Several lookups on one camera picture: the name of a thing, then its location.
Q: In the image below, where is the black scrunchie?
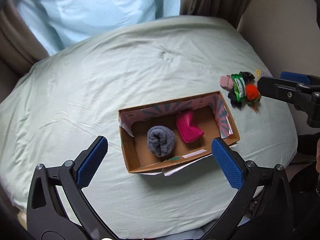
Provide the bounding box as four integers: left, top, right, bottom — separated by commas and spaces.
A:
228, 72, 255, 109

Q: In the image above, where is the pink fabric hair band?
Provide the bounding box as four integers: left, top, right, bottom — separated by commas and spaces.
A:
219, 75, 234, 91

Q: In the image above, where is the grey fluffy sock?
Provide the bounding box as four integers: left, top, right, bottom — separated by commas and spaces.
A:
147, 126, 176, 158

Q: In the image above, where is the light blue pillow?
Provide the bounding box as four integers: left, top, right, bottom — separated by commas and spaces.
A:
14, 0, 181, 55

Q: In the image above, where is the green wet wipes pack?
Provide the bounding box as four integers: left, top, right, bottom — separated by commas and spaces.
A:
231, 74, 246, 102

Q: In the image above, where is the magenta zip pouch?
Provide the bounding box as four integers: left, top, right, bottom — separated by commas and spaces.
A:
175, 110, 204, 144

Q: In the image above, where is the person's right hand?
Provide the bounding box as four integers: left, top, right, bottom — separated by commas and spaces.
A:
316, 139, 320, 174

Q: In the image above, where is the glittery silver oval pad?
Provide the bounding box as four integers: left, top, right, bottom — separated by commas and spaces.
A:
256, 70, 273, 79

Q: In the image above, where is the orange fluffy pompom toy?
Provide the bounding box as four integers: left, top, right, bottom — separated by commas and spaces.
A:
245, 83, 261, 112

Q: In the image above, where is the brown cardboard box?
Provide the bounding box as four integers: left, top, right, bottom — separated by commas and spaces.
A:
119, 91, 240, 174

